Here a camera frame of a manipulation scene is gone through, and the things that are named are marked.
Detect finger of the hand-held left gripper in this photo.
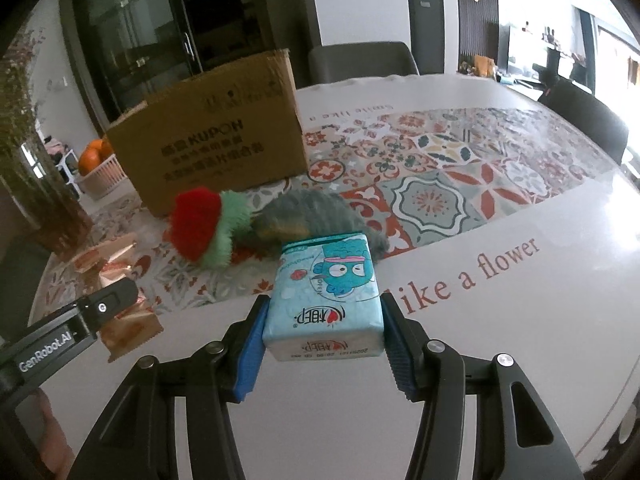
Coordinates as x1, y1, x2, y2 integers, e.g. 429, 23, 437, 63
79, 278, 140, 336

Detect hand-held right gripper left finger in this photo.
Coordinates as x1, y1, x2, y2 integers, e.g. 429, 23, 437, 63
67, 295, 271, 480

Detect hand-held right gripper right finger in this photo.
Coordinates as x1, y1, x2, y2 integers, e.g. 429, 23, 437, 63
381, 294, 583, 480

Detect light blue tissue pack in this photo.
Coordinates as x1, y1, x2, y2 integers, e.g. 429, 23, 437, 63
263, 231, 385, 362

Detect brown cardboard box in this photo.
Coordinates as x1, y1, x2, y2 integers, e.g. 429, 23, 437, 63
103, 48, 311, 218

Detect person's left forearm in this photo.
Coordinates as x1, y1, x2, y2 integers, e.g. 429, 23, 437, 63
30, 390, 81, 480

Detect grey dining chair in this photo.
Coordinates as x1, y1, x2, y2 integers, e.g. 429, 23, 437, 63
0, 237, 51, 341
539, 77, 631, 166

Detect glass vase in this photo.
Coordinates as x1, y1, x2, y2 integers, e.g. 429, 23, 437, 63
0, 140, 93, 256

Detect red and green plush flower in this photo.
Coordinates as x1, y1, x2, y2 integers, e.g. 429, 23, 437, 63
167, 186, 253, 268

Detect white basket of oranges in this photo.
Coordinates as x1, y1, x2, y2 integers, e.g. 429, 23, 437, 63
75, 152, 128, 201

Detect grey-green plush toy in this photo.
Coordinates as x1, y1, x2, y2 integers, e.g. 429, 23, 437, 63
250, 189, 391, 261

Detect dried purple flower bouquet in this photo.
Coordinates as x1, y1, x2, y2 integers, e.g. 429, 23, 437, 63
0, 25, 66, 201

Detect dark glass door cabinet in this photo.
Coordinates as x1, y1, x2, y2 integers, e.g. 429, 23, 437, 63
60, 0, 321, 136

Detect grey chair back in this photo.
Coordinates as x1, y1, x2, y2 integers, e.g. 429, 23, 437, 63
307, 41, 421, 86

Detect cluttered white desk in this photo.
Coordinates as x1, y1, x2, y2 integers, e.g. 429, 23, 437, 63
495, 55, 556, 101

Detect grey interior door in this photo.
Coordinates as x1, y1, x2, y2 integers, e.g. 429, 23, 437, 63
404, 0, 445, 76

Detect dark slatted wall panel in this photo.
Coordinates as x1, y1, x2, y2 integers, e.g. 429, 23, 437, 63
455, 0, 501, 76

